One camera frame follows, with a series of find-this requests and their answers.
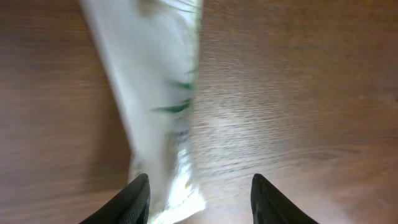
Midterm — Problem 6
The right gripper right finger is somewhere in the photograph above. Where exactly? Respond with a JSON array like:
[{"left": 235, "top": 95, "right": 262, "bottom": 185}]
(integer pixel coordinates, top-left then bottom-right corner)
[{"left": 251, "top": 174, "right": 318, "bottom": 224}]

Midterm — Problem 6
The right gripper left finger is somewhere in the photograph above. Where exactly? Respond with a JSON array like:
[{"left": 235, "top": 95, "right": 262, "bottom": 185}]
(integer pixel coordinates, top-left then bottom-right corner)
[{"left": 80, "top": 174, "right": 150, "bottom": 224}]

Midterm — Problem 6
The white bamboo print tube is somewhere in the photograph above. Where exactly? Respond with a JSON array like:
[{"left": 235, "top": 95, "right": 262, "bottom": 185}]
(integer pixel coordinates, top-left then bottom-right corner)
[{"left": 81, "top": 0, "right": 206, "bottom": 223}]

